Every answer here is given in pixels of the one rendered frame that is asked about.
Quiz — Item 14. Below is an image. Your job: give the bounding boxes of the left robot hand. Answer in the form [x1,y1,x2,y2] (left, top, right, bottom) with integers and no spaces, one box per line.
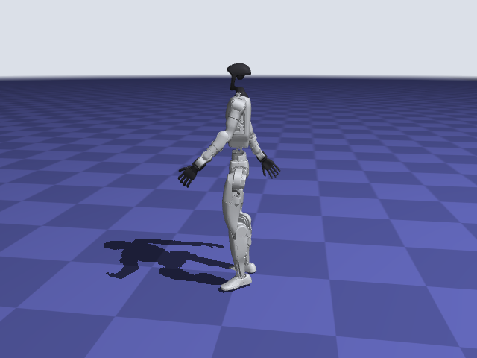
[178,158,206,188]

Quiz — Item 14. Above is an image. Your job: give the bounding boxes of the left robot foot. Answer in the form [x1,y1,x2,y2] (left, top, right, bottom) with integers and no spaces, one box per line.
[221,273,252,291]

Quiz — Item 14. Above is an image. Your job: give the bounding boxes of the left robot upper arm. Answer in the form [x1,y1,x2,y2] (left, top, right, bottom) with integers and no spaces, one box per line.
[218,99,246,143]

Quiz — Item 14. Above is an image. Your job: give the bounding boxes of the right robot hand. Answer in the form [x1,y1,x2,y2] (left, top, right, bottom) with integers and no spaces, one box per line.
[256,151,280,179]

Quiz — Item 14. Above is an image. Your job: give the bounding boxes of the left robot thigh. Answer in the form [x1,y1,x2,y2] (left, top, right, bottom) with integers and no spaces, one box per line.
[222,169,246,236]

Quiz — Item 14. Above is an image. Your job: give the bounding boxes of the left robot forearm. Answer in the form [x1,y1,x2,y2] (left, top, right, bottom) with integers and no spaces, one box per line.
[195,131,229,168]

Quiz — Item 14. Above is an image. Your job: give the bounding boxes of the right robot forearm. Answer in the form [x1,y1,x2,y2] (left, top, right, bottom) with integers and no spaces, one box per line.
[249,132,265,160]

